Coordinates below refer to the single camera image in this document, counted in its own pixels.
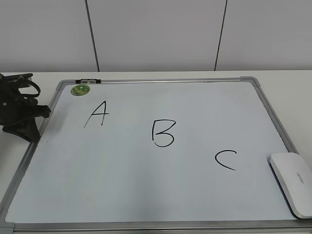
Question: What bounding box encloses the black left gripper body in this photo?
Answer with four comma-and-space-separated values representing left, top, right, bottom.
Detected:
0, 73, 37, 126

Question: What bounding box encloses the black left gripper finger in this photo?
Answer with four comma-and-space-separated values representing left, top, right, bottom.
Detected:
2, 118, 40, 142
31, 105, 51, 118

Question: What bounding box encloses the white board eraser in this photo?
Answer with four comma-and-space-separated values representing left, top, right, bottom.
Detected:
270, 153, 312, 219

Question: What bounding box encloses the round green magnet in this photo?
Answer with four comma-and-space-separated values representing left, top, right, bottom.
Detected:
70, 84, 91, 96

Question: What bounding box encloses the black board hanger clip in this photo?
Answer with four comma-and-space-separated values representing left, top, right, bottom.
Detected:
75, 79, 102, 84

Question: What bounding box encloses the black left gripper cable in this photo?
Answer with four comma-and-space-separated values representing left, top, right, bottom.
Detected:
0, 73, 41, 99

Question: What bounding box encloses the white board with grey frame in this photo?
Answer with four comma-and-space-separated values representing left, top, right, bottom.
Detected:
0, 76, 312, 234

